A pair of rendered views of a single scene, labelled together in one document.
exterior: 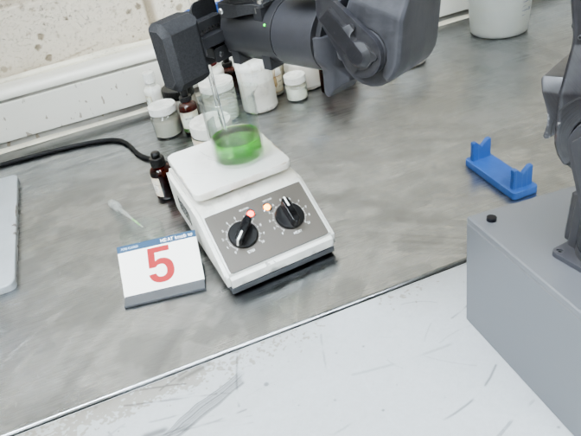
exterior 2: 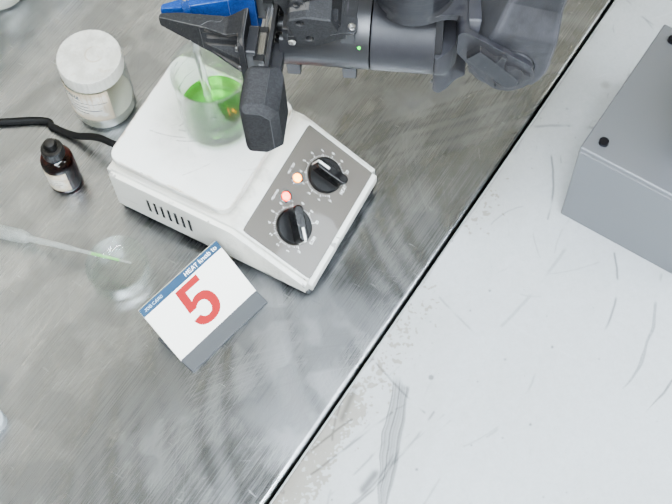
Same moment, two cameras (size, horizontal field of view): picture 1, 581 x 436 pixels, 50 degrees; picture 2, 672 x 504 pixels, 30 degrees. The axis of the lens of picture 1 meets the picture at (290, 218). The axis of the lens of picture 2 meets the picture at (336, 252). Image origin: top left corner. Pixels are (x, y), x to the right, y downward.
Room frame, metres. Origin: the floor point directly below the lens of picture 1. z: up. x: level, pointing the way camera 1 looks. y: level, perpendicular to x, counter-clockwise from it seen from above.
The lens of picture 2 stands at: (0.15, 0.33, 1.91)
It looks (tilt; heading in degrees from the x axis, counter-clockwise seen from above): 65 degrees down; 321
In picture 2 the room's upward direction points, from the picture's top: 4 degrees counter-clockwise
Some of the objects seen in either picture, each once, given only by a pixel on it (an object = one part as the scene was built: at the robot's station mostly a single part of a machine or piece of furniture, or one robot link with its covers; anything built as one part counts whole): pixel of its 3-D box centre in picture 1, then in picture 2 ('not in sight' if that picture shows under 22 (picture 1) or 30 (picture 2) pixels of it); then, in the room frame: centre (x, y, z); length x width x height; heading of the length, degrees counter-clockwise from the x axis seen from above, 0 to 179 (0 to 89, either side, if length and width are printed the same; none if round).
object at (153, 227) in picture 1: (143, 236); (118, 268); (0.63, 0.18, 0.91); 0.06 x 0.06 x 0.02
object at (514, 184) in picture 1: (500, 165); not in sight; (0.63, -0.26, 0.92); 0.10 x 0.03 x 0.04; 14
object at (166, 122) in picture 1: (165, 118); not in sight; (0.94, 0.17, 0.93); 0.05 x 0.05 x 0.05
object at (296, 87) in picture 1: (296, 86); not in sight; (0.98, -0.05, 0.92); 0.04 x 0.04 x 0.04
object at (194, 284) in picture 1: (160, 267); (204, 306); (0.55, 0.15, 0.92); 0.09 x 0.06 x 0.04; 93
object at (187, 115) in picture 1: (188, 109); not in sight; (0.93, 0.13, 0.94); 0.03 x 0.03 x 0.08
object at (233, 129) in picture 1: (235, 126); (216, 94); (0.65, 0.04, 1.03); 0.07 x 0.06 x 0.08; 101
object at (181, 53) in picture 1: (259, 26); (315, 26); (0.57, -0.01, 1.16); 0.19 x 0.08 x 0.06; 131
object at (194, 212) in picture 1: (242, 201); (233, 169); (0.63, 0.05, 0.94); 0.22 x 0.13 x 0.08; 19
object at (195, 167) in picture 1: (226, 161); (202, 132); (0.65, 0.06, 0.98); 0.12 x 0.12 x 0.01; 19
